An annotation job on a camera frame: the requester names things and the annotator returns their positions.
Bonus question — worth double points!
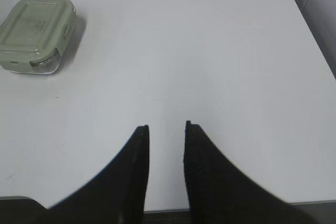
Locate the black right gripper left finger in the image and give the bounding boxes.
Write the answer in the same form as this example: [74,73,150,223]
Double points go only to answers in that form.
[39,125,150,223]

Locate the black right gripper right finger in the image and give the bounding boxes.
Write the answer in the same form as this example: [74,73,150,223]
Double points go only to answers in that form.
[183,121,315,224]

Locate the green lid glass food container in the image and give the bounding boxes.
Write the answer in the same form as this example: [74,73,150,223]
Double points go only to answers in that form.
[1,0,77,74]

